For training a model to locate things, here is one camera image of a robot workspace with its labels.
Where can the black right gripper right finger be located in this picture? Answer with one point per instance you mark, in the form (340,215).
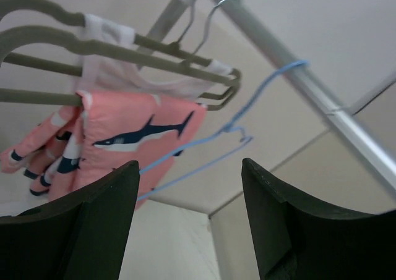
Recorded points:
(298,236)

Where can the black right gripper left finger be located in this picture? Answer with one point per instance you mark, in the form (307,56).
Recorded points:
(81,235)

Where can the light blue wire hanger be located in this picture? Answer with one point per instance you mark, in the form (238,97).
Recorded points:
(228,127)

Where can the grey velvet hanger inner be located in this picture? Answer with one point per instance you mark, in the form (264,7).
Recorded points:
(219,95)

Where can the white garment on hanger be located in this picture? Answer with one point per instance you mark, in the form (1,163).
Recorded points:
(103,73)

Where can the grey rack left post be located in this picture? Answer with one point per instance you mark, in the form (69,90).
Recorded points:
(166,21)

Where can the grey velvet hanger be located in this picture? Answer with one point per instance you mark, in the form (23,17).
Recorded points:
(219,95)
(13,38)

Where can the pink shark print garment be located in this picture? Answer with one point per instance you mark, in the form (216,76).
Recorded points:
(78,145)

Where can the grey velvet hanger outer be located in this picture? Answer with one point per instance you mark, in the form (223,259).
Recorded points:
(13,38)

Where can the silver clothes rack rail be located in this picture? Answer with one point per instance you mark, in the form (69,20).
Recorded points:
(356,138)

